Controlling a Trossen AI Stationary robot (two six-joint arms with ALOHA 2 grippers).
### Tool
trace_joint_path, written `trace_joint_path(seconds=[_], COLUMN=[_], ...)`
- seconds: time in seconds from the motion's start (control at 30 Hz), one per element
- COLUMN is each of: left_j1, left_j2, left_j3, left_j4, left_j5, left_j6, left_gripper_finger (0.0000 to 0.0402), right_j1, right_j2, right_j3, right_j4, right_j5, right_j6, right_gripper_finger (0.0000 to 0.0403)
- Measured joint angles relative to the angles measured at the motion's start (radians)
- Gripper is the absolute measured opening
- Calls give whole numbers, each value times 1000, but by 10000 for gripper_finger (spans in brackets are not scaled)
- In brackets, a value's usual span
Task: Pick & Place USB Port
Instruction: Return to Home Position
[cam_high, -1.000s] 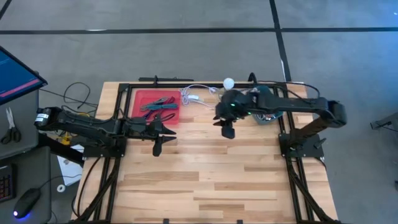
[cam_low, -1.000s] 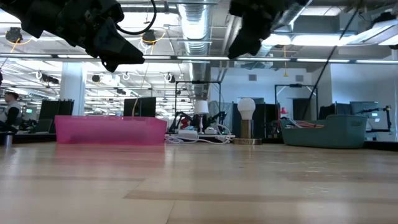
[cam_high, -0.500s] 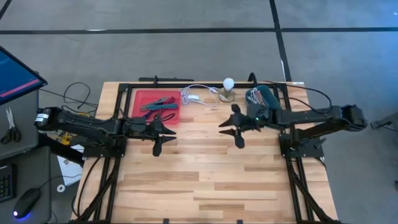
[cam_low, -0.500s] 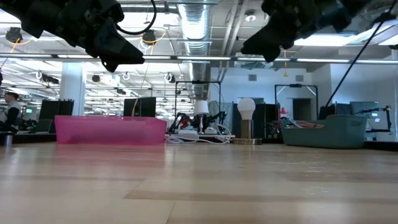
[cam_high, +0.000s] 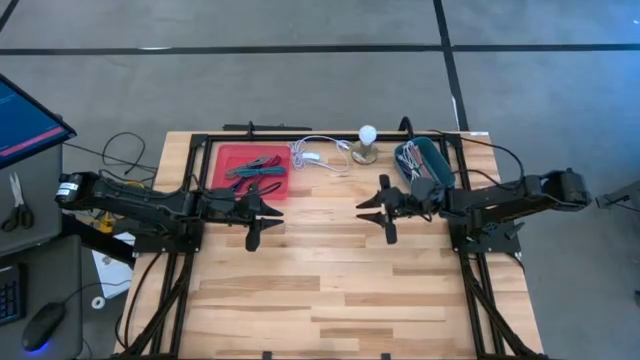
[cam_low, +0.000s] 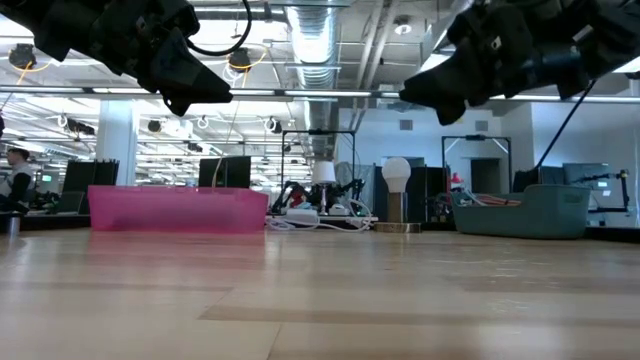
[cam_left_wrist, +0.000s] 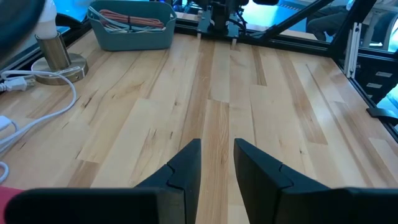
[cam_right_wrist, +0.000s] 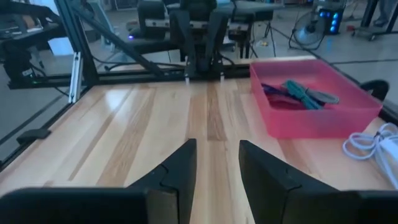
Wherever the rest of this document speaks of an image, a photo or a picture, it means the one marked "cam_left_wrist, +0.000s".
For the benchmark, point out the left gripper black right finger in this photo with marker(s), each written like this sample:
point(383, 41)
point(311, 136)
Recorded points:
point(264, 193)

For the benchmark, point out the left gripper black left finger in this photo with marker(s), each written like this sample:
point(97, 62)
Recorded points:
point(183, 186)

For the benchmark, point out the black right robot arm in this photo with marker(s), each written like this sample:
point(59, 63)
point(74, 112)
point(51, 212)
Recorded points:
point(219, 15)

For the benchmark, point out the teal plastic bin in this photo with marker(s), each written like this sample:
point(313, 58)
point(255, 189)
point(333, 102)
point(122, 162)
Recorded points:
point(140, 39)

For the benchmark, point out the red plastic bin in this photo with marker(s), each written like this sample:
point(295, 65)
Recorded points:
point(4, 202)

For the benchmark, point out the brass lamp with white bulb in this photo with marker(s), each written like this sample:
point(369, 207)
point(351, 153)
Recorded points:
point(56, 51)

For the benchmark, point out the black aluminium table frame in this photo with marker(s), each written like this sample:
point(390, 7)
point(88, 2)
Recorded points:
point(295, 43)

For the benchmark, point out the silver aluminium bracket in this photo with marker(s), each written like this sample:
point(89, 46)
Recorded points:
point(353, 49)

